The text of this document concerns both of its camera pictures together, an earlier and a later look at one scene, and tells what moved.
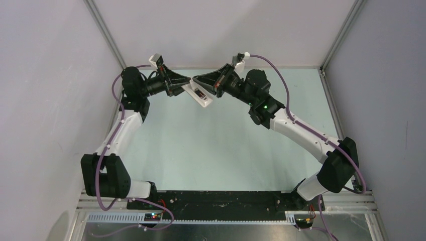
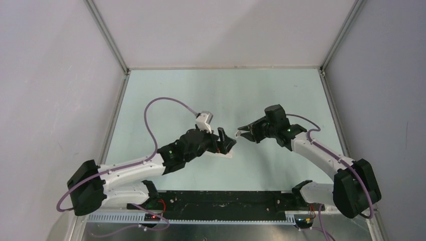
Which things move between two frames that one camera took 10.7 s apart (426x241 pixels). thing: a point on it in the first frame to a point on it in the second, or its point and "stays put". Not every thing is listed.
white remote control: [189, 89] to [228, 155]
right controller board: [303, 220] stays put
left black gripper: [175, 80] to [222, 147]
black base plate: [226, 201] stays put
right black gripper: [208, 81] to [254, 136]
